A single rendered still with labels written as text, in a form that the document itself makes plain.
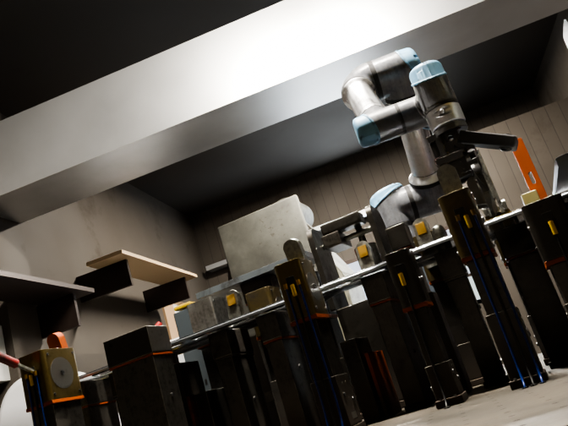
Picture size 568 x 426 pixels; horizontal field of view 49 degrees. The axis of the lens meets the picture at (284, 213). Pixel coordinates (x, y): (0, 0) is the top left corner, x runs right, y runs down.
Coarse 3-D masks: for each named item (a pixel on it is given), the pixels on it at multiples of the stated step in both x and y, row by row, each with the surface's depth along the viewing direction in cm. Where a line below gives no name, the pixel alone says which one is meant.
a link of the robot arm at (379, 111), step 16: (352, 80) 173; (368, 80) 173; (352, 96) 165; (368, 96) 157; (368, 112) 146; (384, 112) 143; (400, 112) 142; (368, 128) 143; (384, 128) 143; (400, 128) 143; (368, 144) 145
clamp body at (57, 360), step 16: (32, 352) 142; (48, 352) 142; (64, 352) 147; (32, 368) 141; (48, 368) 140; (64, 368) 145; (32, 384) 139; (48, 384) 139; (64, 384) 143; (32, 400) 139; (48, 400) 138; (64, 400) 141; (32, 416) 138; (48, 416) 138; (64, 416) 140; (80, 416) 145
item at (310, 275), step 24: (288, 264) 123; (312, 264) 130; (288, 288) 123; (312, 288) 123; (288, 312) 122; (312, 312) 120; (312, 336) 120; (312, 360) 119; (336, 360) 122; (312, 384) 118; (336, 384) 116; (336, 408) 116
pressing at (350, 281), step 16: (496, 224) 128; (512, 224) 134; (448, 240) 122; (416, 256) 134; (432, 256) 142; (368, 272) 130; (320, 288) 133; (336, 288) 143; (272, 304) 137; (240, 320) 148; (256, 320) 156; (192, 336) 143; (176, 352) 165
